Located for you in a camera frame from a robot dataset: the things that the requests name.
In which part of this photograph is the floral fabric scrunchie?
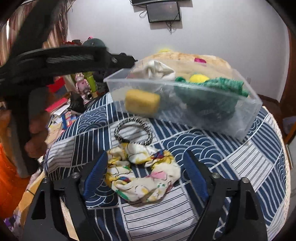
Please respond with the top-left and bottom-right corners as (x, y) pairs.
(104, 143), (181, 203)

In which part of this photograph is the green knitted pouch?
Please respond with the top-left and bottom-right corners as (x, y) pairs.
(173, 76), (250, 121)

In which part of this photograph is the clear plastic storage box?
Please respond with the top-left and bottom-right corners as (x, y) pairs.
(104, 69), (262, 141)

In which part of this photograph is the yellow felt ball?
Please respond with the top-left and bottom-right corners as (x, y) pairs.
(189, 74), (210, 83)

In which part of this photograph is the cream white soft hat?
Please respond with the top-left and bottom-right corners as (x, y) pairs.
(128, 60), (176, 81)

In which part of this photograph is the person's left hand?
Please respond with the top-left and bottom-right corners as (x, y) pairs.
(1, 110), (50, 163)

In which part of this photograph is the red box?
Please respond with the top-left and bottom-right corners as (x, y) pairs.
(47, 77), (65, 93)

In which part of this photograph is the striped brown curtain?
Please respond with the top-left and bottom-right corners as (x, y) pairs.
(1, 1), (74, 66)

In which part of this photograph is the pink bunny plush toy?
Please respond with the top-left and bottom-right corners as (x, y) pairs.
(75, 72), (93, 100)

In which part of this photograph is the blue white patterned tablecloth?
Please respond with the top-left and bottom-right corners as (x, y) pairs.
(44, 94), (290, 240)

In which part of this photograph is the green bottle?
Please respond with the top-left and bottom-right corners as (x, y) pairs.
(83, 71), (97, 92)

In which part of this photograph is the grey green plush toy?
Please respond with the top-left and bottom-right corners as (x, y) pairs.
(82, 38), (106, 48)

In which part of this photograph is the black white braided hair band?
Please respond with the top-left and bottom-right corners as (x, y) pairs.
(109, 116), (156, 147)

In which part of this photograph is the yellow sponge block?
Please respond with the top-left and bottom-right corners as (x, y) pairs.
(125, 89), (161, 115)

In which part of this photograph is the beige blanket with coloured squares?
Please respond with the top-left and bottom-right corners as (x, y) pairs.
(135, 52), (233, 79)

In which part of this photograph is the yellow green chair back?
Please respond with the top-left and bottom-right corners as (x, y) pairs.
(158, 48), (172, 53)

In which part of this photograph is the wall mounted black television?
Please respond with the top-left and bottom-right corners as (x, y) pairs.
(130, 0), (189, 6)

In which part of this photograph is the small black wall monitor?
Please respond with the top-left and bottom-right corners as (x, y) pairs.
(146, 1), (181, 23)

